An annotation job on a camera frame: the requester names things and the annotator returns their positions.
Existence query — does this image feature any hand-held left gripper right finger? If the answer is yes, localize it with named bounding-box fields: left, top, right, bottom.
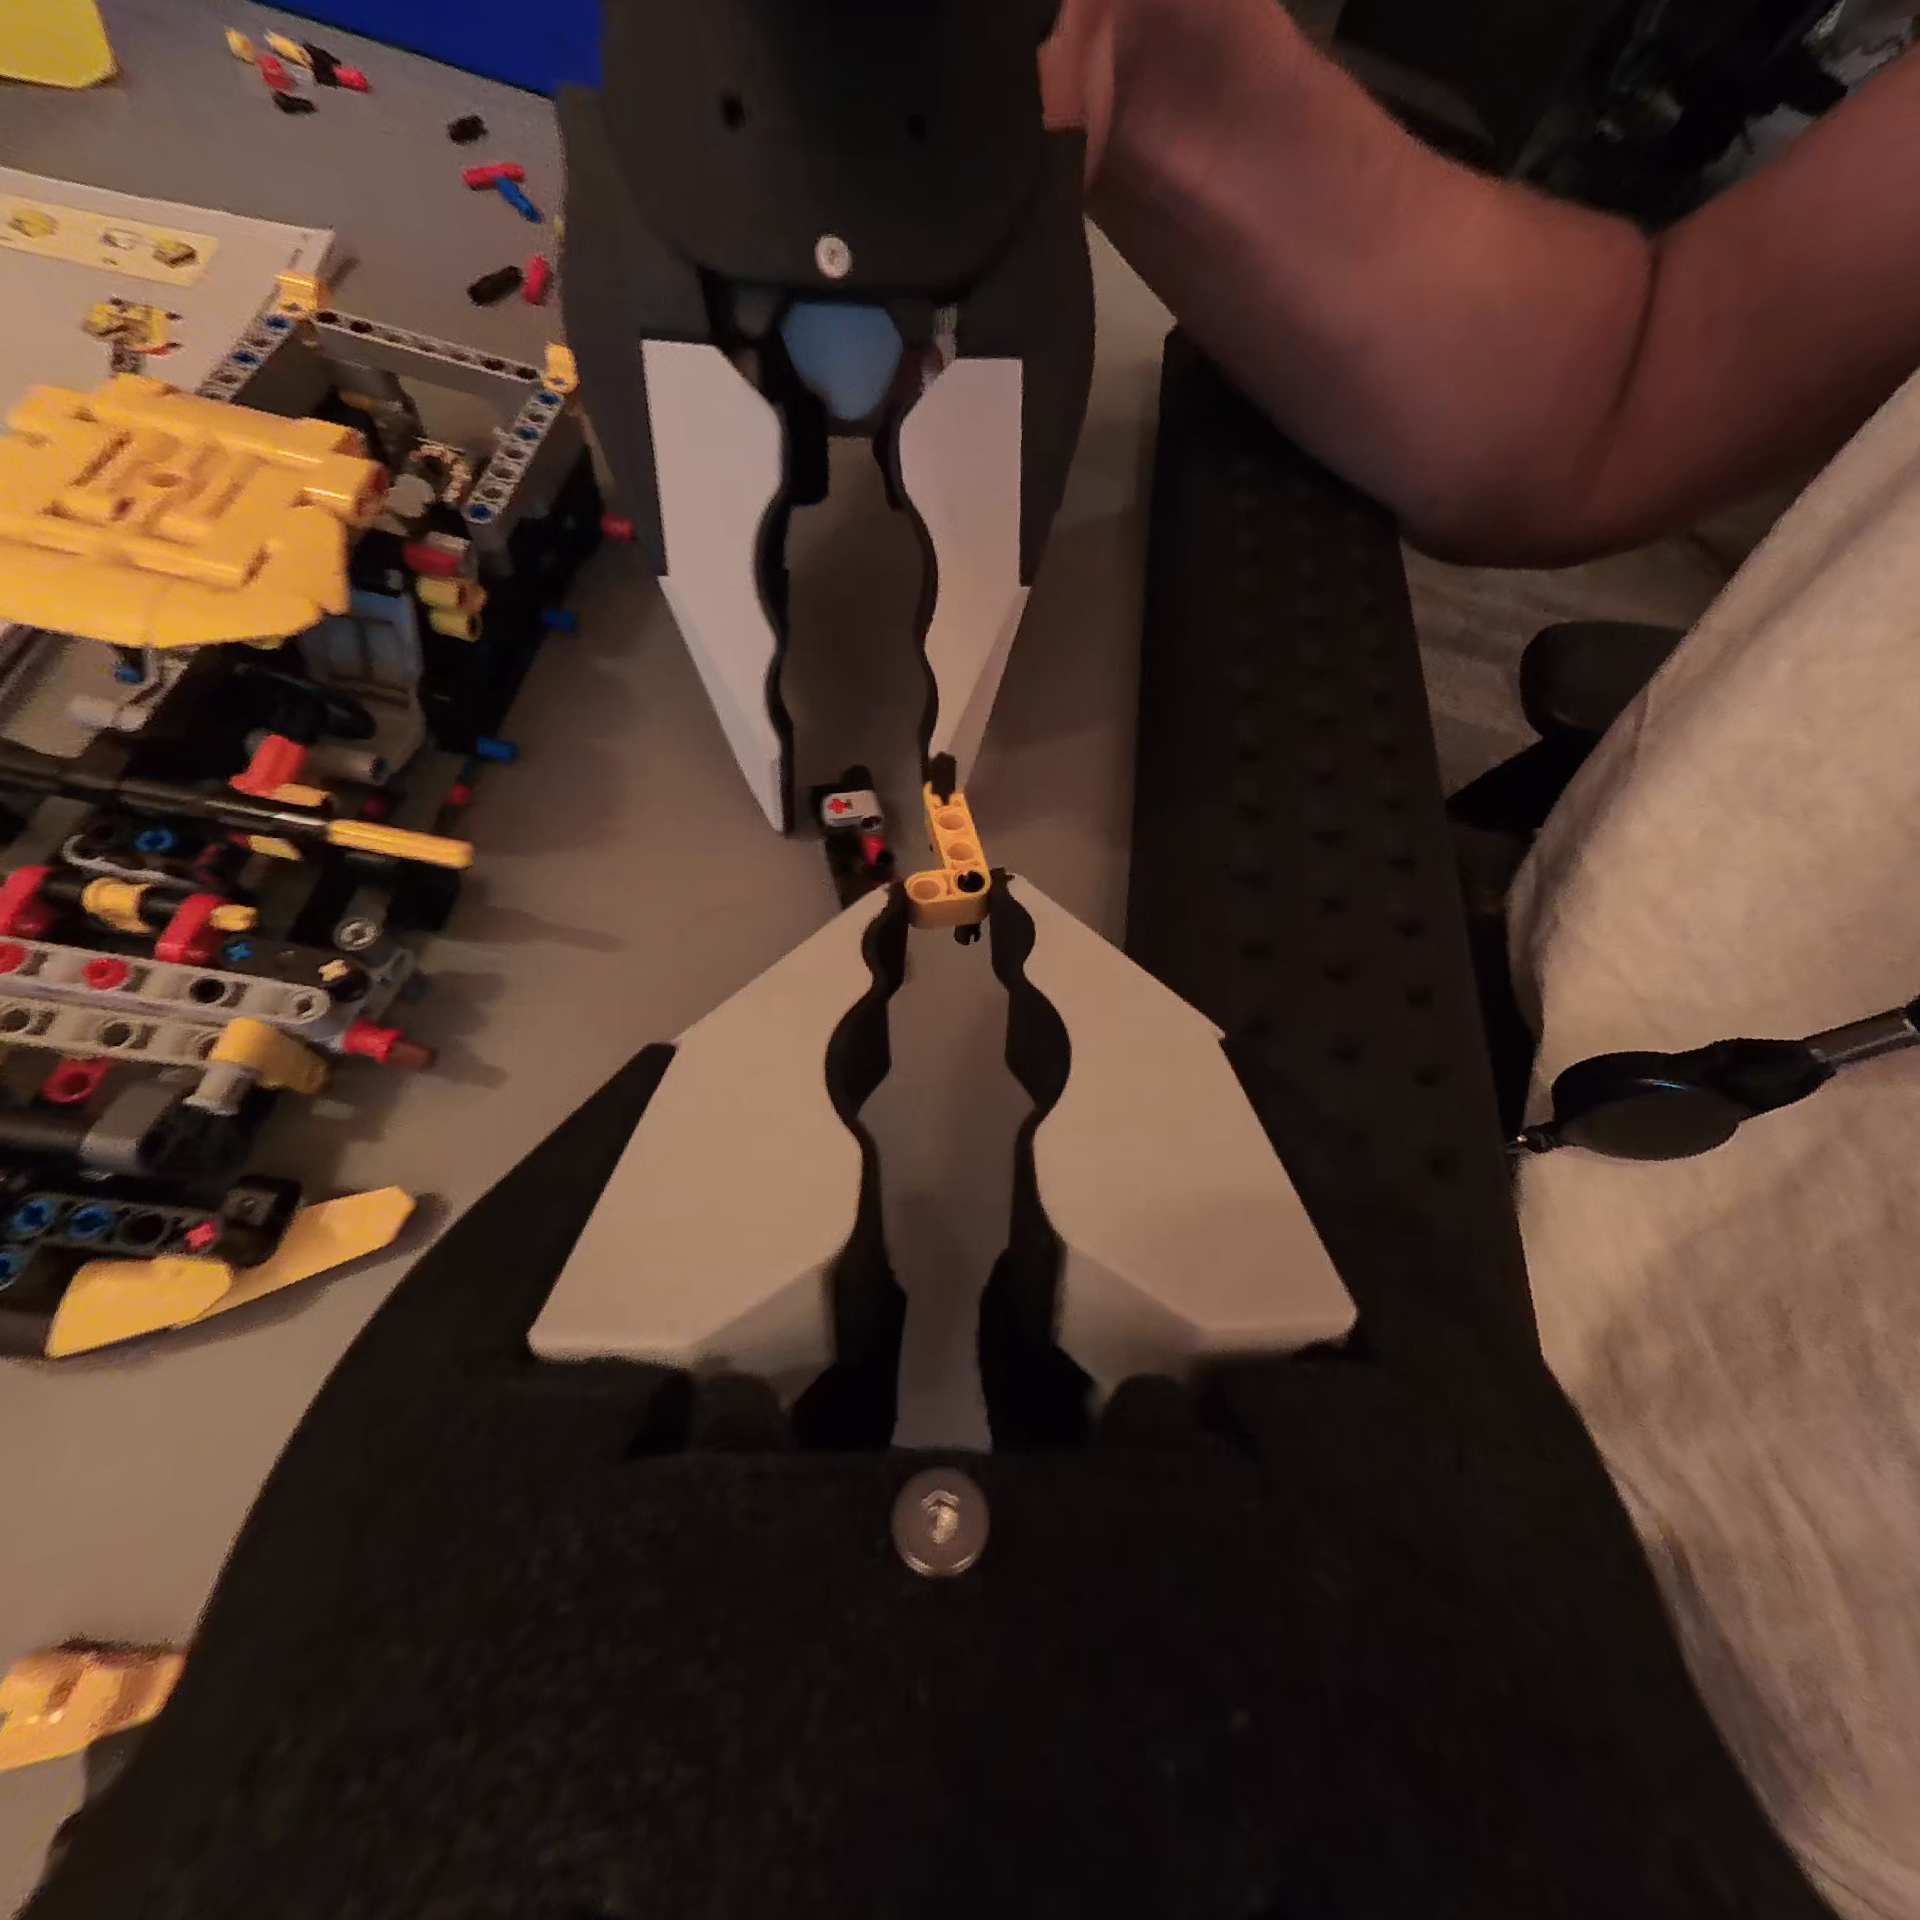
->
left=991, top=874, right=1361, bottom=1390

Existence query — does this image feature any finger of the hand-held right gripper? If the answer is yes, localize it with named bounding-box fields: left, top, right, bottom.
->
left=878, top=359, right=1038, bottom=769
left=643, top=343, right=799, bottom=834

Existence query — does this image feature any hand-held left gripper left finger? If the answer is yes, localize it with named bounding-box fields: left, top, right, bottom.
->
left=528, top=901, right=911, bottom=1414

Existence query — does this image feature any black toy beam with holes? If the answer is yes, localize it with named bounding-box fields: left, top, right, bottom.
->
left=810, top=781, right=899, bottom=911

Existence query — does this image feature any small yellow angled beam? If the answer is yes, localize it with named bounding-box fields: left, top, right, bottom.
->
left=904, top=751, right=999, bottom=933

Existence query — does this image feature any grey desk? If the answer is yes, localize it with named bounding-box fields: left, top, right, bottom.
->
left=0, top=0, right=1180, bottom=1877

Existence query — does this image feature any person's right hand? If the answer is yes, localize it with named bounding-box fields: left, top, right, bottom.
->
left=1038, top=0, right=1322, bottom=214

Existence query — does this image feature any small heap of coloured pins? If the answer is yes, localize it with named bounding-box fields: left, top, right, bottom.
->
left=225, top=23, right=560, bottom=310

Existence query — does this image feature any black perforated pad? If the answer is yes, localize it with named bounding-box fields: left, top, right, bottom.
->
left=1126, top=329, right=1547, bottom=1354

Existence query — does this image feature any blue storage bin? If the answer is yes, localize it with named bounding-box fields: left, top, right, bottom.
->
left=256, top=0, right=602, bottom=99

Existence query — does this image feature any open instruction booklet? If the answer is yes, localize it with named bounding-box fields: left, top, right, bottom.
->
left=0, top=165, right=337, bottom=394

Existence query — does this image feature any partly built yellow toy car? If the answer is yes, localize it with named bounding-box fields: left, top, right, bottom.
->
left=0, top=270, right=633, bottom=1361

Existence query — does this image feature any white t-shirt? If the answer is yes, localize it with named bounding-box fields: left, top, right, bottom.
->
left=1507, top=375, right=1920, bottom=1920

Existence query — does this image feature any black chair armrest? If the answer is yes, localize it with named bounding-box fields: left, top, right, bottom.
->
left=1448, top=619, right=1690, bottom=834

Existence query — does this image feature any yellow flat panel piece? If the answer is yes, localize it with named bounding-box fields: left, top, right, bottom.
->
left=0, top=0, right=120, bottom=87

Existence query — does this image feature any black lanyard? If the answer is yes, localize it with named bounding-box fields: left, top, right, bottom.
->
left=1507, top=1001, right=1920, bottom=1165

